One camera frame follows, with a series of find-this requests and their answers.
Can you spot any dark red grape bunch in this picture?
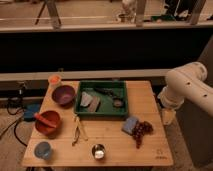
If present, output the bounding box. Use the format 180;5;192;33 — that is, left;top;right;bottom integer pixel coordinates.
132;121;153;148

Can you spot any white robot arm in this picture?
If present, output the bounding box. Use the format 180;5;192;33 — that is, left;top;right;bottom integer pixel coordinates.
157;62;213;125

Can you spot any small metal cup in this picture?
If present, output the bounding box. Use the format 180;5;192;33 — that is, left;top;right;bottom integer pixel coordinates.
92;144;106;160

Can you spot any small orange cup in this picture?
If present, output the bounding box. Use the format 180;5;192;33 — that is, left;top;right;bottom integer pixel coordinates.
48;75;61;85

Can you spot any blue plastic cup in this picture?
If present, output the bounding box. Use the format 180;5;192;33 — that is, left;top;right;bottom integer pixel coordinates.
34;141;52;160

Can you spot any blue sponge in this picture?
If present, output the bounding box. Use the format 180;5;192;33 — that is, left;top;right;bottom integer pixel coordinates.
122;116;138;135

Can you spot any green plastic tray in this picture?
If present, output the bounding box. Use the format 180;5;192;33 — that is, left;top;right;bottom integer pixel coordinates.
74;80;129;118

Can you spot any brown scrub pad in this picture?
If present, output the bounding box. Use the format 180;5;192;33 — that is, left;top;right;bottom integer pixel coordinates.
88;96;100;112

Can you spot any grey cloth piece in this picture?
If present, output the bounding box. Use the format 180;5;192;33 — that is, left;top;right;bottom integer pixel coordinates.
80;91;93;107

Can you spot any wooden folding table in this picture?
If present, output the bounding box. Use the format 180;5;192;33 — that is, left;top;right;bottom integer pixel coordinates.
22;81;173;167

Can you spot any purple bowl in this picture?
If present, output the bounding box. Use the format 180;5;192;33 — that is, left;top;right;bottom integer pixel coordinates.
52;85;75;106

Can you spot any red bowl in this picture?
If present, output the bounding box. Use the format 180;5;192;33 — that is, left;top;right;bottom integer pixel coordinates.
34;110;61;135

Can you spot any red spatula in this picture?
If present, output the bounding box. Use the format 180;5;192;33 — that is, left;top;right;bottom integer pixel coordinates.
34;113;56;128

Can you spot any blue box on floor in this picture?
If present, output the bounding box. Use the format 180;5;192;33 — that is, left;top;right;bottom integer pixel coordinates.
23;104;41;122

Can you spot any black handled utensil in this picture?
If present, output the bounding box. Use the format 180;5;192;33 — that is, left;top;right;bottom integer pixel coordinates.
94;87;124;108

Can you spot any black cable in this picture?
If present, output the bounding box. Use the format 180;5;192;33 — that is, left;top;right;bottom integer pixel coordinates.
0;96;28;148

